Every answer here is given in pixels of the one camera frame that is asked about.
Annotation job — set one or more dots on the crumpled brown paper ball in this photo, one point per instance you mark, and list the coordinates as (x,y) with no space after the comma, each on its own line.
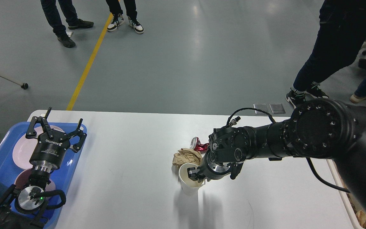
(185,155)

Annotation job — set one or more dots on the metal floor plate left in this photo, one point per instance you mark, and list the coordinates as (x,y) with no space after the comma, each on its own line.
(261,107)

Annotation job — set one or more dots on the brown paper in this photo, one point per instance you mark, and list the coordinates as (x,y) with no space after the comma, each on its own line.
(361,217)

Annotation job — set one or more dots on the blue plastic tray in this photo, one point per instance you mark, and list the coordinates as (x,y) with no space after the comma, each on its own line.
(61,177)

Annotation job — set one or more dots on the pink mug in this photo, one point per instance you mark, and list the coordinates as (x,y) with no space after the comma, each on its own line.
(23,178)

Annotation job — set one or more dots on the person in dark trousers left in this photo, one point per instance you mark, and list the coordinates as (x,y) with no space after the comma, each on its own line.
(53,18)

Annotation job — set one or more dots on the metal floor plate right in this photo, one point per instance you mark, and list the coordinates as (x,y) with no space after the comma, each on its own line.
(277,108)

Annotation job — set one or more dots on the white paper cup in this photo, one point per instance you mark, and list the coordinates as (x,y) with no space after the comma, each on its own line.
(188,186)

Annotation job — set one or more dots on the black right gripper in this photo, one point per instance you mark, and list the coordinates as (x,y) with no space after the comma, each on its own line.
(208,170)

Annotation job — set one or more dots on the metal floor plate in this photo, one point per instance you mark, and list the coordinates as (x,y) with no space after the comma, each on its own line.
(261,107)
(277,108)

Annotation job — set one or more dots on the person in dark clothes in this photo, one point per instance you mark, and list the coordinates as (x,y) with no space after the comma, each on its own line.
(340,37)

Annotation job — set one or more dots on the beige plastic bin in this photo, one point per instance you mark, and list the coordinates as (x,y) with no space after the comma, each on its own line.
(344,196)

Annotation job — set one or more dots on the crushed red can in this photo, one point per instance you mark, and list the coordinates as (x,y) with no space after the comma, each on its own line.
(198,146)

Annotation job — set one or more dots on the person in black trousers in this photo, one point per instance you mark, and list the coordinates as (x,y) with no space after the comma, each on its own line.
(118,19)

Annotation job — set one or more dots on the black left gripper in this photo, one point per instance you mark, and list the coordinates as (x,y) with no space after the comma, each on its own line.
(52,151)

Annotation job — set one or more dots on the pink plate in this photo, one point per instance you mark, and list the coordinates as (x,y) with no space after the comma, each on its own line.
(22,152)

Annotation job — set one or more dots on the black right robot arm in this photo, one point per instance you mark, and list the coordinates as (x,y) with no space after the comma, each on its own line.
(330,134)

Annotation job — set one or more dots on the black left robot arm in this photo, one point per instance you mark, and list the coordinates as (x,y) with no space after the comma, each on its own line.
(24,208)

